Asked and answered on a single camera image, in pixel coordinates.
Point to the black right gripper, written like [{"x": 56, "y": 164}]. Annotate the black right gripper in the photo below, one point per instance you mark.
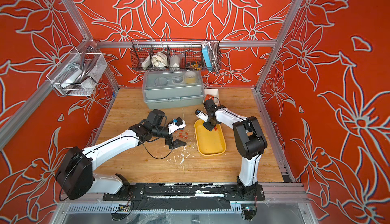
[{"x": 206, "y": 126}]

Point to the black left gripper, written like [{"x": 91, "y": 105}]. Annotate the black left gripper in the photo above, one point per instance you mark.
[{"x": 174, "y": 144}]

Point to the yellow plastic storage box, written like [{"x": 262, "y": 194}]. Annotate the yellow plastic storage box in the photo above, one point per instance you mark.
[{"x": 210, "y": 143}]

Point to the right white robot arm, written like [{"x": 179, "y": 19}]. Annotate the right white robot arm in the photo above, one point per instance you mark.
[{"x": 249, "y": 139}]

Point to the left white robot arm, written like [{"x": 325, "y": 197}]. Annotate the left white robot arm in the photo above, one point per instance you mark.
[{"x": 76, "y": 175}]

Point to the blue box in basket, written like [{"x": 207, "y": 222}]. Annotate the blue box in basket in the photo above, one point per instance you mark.
[{"x": 206, "y": 57}]

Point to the orange plug adapter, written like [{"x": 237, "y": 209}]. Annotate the orange plug adapter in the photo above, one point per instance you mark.
[{"x": 208, "y": 97}]

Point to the white square plastic bin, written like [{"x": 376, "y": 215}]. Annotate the white square plastic bin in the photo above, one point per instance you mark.
[{"x": 213, "y": 92}]

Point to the yellow tape roll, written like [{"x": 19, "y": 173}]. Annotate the yellow tape roll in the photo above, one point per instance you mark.
[{"x": 190, "y": 77}]

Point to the grey plastic toolbox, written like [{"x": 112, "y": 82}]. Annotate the grey plastic toolbox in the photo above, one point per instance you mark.
[{"x": 167, "y": 89}]

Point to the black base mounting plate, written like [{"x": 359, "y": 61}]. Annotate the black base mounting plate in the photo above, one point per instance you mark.
[{"x": 226, "y": 191}]

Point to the white cloth in basket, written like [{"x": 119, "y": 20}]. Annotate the white cloth in basket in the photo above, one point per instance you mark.
[{"x": 159, "y": 60}]

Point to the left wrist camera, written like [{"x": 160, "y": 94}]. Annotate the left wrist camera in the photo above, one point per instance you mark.
[{"x": 175, "y": 125}]

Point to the black wire wall basket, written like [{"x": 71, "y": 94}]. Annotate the black wire wall basket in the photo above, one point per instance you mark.
[{"x": 182, "y": 54}]

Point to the clear acrylic wall box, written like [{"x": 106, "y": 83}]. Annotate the clear acrylic wall box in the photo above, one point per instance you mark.
[{"x": 77, "y": 74}]

